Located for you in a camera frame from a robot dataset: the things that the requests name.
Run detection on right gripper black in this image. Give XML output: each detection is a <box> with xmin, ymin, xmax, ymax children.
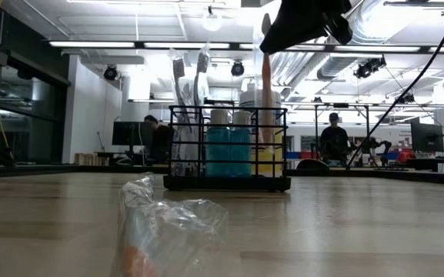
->
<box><xmin>259</xmin><ymin>0</ymin><xmax>354</xmax><ymax>54</ymax></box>

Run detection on red rounded object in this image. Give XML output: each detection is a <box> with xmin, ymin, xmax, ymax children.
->
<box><xmin>396</xmin><ymin>149</ymin><xmax>417</xmax><ymax>163</ymax></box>

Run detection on black ceiling spotlight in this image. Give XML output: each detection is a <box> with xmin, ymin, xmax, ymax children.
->
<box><xmin>102</xmin><ymin>65</ymin><xmax>119</xmax><ymax>82</ymax></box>
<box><xmin>393</xmin><ymin>93</ymin><xmax>416</xmax><ymax>105</ymax></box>
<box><xmin>230</xmin><ymin>60</ymin><xmax>245</xmax><ymax>78</ymax></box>
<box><xmin>352</xmin><ymin>55</ymin><xmax>387</xmax><ymax>80</ymax></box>

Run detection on black wire caddy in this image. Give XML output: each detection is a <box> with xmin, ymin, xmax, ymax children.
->
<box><xmin>162</xmin><ymin>104</ymin><xmax>292</xmax><ymax>193</ymax></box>

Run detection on black aluminium table frame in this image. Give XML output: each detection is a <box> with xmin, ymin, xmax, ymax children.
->
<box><xmin>0</xmin><ymin>163</ymin><xmax>444</xmax><ymax>189</ymax></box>

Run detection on yellow white disinfecting wipes canister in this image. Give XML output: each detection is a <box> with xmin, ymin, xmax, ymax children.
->
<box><xmin>239</xmin><ymin>88</ymin><xmax>284</xmax><ymax>176</ymax></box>

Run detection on silver ventilation duct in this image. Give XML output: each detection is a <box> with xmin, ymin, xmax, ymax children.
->
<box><xmin>315</xmin><ymin>0</ymin><xmax>399</xmax><ymax>80</ymax></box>

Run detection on black gantry frame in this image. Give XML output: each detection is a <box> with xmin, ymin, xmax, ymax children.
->
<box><xmin>313</xmin><ymin>102</ymin><xmax>371</xmax><ymax>167</ymax></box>

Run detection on wooden crate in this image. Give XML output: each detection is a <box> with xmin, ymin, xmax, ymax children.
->
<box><xmin>74</xmin><ymin>152</ymin><xmax>110</xmax><ymax>167</ymax></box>

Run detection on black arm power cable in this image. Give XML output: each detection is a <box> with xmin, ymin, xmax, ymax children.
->
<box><xmin>344</xmin><ymin>0</ymin><xmax>444</xmax><ymax>170</ymax></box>

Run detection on blue mouthwash bottle white cap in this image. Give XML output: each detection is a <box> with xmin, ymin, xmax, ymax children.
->
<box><xmin>205</xmin><ymin>108</ymin><xmax>231</xmax><ymax>177</ymax></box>
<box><xmin>229</xmin><ymin>110</ymin><xmax>252</xmax><ymax>177</ymax></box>

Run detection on person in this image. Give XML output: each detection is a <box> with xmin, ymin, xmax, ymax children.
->
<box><xmin>319</xmin><ymin>112</ymin><xmax>356</xmax><ymax>165</ymax></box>
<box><xmin>143</xmin><ymin>114</ymin><xmax>175</xmax><ymax>165</ymax></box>

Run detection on black computer monitor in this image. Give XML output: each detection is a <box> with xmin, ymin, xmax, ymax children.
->
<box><xmin>112</xmin><ymin>121</ymin><xmax>154</xmax><ymax>165</ymax></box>
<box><xmin>410</xmin><ymin>122</ymin><xmax>444</xmax><ymax>154</ymax></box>

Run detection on white ring lamp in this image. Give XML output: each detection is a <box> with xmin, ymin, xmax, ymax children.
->
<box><xmin>201</xmin><ymin>7</ymin><xmax>223</xmax><ymax>32</ymax></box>

